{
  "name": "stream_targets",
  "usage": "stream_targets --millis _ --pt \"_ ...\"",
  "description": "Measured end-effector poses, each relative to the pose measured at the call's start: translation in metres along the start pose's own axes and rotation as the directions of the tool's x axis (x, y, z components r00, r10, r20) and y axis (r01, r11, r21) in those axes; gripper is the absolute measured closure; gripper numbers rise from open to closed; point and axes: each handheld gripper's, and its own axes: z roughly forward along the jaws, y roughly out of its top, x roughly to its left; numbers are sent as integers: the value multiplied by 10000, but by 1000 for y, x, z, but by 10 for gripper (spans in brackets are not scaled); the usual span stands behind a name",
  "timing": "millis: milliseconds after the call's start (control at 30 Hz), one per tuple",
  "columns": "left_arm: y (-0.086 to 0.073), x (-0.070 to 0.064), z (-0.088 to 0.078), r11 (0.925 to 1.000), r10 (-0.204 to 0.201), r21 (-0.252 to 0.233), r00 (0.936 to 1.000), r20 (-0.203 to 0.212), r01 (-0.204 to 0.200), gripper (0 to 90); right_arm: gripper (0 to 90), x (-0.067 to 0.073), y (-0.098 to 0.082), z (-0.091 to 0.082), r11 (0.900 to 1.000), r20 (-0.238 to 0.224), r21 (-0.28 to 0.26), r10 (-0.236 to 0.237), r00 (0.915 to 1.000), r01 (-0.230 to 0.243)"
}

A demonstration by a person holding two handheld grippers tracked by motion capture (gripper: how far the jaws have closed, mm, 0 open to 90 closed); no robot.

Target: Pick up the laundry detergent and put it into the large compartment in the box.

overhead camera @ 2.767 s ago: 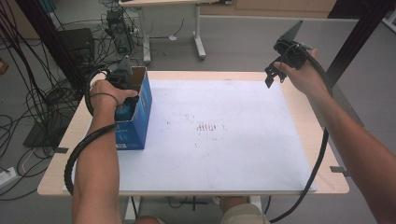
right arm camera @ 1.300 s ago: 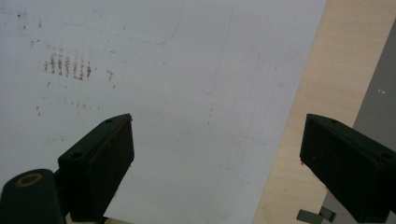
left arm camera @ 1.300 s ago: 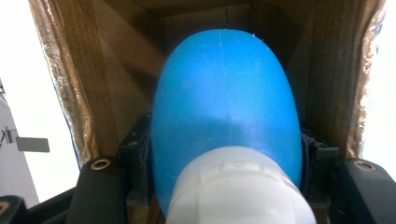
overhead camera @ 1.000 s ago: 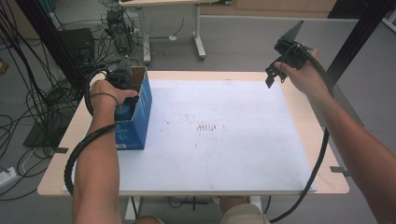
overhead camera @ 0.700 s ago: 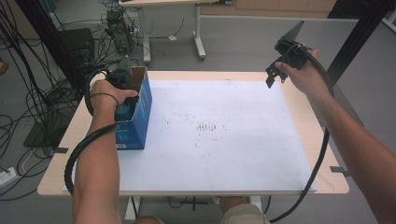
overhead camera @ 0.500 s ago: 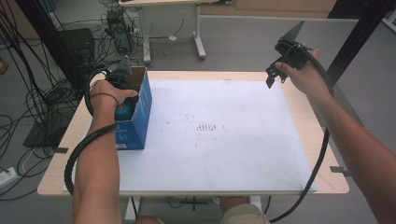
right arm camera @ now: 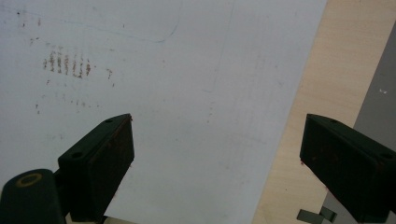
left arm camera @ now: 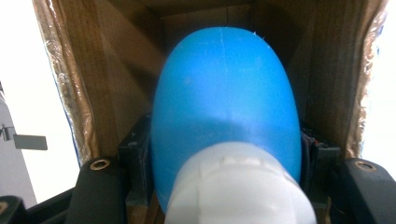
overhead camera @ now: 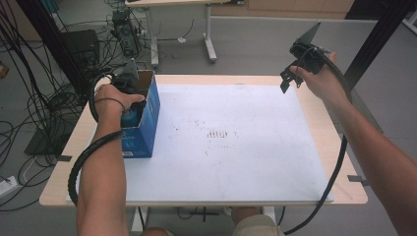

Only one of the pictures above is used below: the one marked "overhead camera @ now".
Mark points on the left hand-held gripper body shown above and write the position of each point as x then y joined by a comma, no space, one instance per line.
126,78

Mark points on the black box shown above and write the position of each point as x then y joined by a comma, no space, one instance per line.
82,46

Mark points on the black frame post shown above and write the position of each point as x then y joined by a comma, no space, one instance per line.
55,49
373,42

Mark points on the blue cardboard box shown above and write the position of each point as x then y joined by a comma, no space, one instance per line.
144,131

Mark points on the white mat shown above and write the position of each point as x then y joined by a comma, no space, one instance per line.
229,147

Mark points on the white power strip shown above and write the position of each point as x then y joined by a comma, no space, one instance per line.
7,186

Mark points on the white table leg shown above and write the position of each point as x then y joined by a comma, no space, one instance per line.
138,221

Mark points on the wooden table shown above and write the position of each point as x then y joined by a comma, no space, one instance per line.
327,144

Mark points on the person's right hand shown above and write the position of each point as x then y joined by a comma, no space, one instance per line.
323,82

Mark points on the person's beige shorts leg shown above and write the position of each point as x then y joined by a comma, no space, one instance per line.
255,224

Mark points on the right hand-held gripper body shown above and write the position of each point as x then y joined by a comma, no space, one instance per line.
309,52

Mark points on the white desk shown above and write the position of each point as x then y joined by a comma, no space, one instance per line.
154,32

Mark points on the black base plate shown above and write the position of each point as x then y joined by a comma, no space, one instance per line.
42,141

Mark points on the black tape piece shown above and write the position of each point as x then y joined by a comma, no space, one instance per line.
64,158

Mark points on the person's left hand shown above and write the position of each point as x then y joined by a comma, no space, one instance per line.
113,103

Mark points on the grey tape piece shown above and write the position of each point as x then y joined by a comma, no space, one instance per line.
357,179

